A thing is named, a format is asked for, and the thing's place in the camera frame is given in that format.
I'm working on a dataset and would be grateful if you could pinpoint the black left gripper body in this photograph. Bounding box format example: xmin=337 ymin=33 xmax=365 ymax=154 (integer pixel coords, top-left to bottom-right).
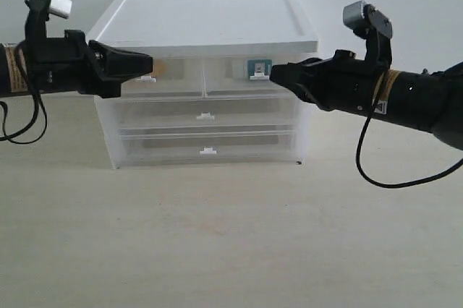
xmin=27 ymin=30 xmax=122 ymax=98

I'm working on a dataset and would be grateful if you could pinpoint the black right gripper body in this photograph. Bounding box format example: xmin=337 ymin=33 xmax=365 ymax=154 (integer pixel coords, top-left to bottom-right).
xmin=296 ymin=50 xmax=383 ymax=115

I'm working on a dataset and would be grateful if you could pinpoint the yellow cheese wedge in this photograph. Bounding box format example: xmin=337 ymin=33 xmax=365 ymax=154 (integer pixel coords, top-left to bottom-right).
xmin=151 ymin=60 xmax=170 ymax=78

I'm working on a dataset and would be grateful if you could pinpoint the small blue white card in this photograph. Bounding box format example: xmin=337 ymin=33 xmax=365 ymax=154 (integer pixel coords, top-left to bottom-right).
xmin=247 ymin=59 xmax=272 ymax=80

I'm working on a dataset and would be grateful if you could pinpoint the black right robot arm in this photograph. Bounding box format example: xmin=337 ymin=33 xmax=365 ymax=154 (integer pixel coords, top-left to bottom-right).
xmin=270 ymin=50 xmax=462 ymax=150

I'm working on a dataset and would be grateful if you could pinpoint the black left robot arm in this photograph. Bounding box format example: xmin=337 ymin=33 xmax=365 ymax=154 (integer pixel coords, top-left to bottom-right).
xmin=1 ymin=30 xmax=154 ymax=98

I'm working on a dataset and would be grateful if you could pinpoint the white plastic drawer cabinet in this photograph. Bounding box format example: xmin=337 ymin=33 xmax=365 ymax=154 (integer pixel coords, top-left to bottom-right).
xmin=88 ymin=0 xmax=318 ymax=168

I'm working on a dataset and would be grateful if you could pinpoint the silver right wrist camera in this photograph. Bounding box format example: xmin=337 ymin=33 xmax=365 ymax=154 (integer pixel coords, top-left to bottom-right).
xmin=342 ymin=0 xmax=394 ymax=68

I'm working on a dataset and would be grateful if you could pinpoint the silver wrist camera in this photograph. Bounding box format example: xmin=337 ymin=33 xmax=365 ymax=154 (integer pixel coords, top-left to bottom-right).
xmin=342 ymin=0 xmax=394 ymax=68
xmin=23 ymin=0 xmax=73 ymax=54

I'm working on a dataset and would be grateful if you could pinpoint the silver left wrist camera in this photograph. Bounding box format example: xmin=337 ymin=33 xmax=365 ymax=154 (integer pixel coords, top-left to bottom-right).
xmin=23 ymin=0 xmax=73 ymax=54

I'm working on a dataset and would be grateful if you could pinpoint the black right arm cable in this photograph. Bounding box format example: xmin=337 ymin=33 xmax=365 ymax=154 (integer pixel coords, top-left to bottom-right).
xmin=354 ymin=72 xmax=463 ymax=189

